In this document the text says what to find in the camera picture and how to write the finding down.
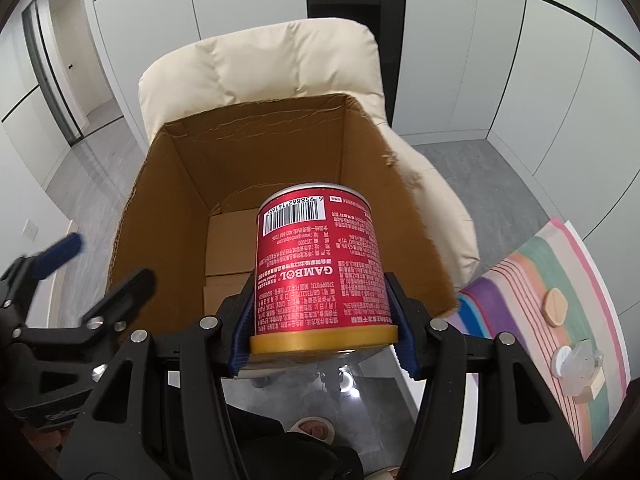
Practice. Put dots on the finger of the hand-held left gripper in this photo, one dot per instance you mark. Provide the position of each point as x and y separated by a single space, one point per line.
60 250
125 292

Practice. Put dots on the white wall socket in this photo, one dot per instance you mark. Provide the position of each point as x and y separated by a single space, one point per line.
31 230

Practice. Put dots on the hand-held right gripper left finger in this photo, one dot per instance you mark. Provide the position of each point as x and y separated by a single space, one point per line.
240 332

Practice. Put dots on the dark framed glass door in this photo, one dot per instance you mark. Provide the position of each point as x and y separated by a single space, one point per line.
45 60

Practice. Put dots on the clear plastic container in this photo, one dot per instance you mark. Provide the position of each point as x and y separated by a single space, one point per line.
580 365

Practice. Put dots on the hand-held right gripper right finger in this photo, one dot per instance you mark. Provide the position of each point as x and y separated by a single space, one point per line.
406 345

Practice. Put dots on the cream padded armchair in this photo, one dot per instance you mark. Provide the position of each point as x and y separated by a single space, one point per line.
280 60

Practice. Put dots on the brown cardboard box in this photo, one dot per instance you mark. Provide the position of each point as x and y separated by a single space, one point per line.
175 185

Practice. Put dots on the beige slipper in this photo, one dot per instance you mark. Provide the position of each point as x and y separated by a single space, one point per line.
314 429

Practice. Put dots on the striped colourful cloth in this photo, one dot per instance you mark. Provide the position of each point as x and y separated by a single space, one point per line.
520 280

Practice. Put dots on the beige oval wooden block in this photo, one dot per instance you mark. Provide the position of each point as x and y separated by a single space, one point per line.
556 306

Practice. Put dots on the red labelled can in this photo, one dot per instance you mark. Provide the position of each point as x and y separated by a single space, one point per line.
320 270

